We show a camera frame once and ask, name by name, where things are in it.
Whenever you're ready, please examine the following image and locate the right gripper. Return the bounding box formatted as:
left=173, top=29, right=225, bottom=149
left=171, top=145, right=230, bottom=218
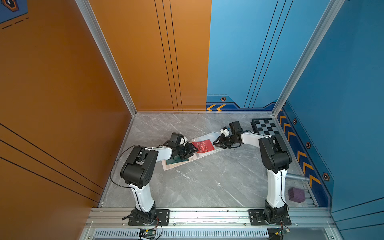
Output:
left=212, top=133, right=236, bottom=149

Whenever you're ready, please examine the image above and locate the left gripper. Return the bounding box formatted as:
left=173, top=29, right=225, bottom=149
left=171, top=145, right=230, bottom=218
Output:
left=176, top=142, right=200, bottom=160

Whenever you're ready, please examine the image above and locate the green card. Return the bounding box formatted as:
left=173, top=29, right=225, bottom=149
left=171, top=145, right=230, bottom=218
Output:
left=166, top=156, right=189, bottom=165

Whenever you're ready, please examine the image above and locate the pink photo album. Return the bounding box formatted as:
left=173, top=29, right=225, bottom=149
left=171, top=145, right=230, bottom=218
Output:
left=162, top=132, right=223, bottom=171

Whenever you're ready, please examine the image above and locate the red money card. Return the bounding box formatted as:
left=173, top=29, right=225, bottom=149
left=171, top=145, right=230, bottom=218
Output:
left=192, top=139, right=215, bottom=154

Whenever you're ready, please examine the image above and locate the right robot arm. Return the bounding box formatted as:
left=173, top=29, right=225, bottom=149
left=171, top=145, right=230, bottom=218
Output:
left=214, top=132, right=292, bottom=225

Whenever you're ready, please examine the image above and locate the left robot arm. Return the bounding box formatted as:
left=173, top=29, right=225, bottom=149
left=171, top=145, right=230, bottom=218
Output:
left=120, top=143, right=199, bottom=225

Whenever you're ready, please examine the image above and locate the black white chessboard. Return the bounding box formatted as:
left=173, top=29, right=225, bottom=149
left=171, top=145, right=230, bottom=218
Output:
left=251, top=119, right=280, bottom=135

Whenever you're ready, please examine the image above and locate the silver microphone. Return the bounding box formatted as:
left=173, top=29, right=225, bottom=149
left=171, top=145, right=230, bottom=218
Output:
left=286, top=173, right=310, bottom=182

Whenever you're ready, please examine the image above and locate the purple cube box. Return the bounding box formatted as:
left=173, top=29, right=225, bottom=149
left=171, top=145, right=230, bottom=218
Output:
left=288, top=188, right=306, bottom=203

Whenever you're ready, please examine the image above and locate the left green circuit board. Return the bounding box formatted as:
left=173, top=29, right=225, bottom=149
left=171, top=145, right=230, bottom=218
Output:
left=138, top=229, right=157, bottom=240

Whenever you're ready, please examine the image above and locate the green circuit board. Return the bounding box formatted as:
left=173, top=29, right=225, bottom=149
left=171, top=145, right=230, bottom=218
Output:
left=273, top=228, right=291, bottom=239
left=138, top=229, right=157, bottom=240

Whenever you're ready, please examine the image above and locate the right green circuit board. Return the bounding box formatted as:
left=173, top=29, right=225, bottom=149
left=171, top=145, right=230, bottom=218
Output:
left=273, top=228, right=291, bottom=239

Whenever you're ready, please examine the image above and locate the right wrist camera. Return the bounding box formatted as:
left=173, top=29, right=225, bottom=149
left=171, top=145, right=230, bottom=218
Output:
left=220, top=121, right=244, bottom=137

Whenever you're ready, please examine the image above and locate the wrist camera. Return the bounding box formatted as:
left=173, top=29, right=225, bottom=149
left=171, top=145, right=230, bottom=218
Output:
left=168, top=133, right=186, bottom=148
left=220, top=121, right=244, bottom=137

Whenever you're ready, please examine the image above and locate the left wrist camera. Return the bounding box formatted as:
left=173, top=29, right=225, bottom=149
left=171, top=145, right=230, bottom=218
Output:
left=168, top=133, right=186, bottom=148

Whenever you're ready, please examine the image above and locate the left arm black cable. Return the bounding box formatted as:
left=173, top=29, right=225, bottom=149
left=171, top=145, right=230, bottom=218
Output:
left=109, top=145, right=139, bottom=190

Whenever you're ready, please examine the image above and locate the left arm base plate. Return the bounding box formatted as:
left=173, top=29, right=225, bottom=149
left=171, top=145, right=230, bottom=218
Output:
left=128, top=209, right=170, bottom=226

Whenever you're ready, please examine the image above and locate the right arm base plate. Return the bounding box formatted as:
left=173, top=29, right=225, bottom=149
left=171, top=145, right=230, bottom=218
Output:
left=248, top=209, right=292, bottom=227

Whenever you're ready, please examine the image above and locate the aluminium front rail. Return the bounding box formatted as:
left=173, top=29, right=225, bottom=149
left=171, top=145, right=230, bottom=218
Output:
left=85, top=207, right=336, bottom=228

